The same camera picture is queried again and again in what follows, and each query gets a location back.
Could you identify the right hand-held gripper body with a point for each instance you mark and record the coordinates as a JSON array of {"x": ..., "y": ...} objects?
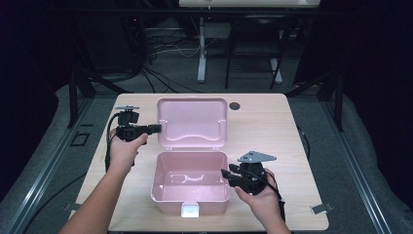
[{"x": 253, "y": 178}]

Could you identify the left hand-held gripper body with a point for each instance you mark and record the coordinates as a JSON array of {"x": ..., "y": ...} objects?
[{"x": 130, "y": 133}]

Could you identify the pink storage box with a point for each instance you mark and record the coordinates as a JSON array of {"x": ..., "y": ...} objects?
[{"x": 191, "y": 182}]

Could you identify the person's left hand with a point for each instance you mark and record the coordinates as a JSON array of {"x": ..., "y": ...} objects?
[{"x": 125, "y": 154}]

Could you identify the person's right hand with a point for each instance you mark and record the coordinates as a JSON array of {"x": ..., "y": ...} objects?
[{"x": 263, "y": 203}]

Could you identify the black table grommet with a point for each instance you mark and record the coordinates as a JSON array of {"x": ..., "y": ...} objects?
[{"x": 234, "y": 106}]

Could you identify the white desk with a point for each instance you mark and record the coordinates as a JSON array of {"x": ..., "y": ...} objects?
[{"x": 202, "y": 48}]

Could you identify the black chair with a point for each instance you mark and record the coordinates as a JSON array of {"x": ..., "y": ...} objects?
[{"x": 253, "y": 24}]

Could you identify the black metal frame stand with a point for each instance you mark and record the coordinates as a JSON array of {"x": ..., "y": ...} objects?
[
  {"x": 73, "y": 97},
  {"x": 339, "y": 100}
]

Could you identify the grey table bracket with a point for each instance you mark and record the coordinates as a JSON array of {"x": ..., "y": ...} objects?
[
  {"x": 321, "y": 208},
  {"x": 69, "y": 206}
]

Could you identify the aluminium floor rail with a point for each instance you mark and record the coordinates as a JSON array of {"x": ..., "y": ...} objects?
[
  {"x": 42, "y": 175},
  {"x": 357, "y": 175}
]

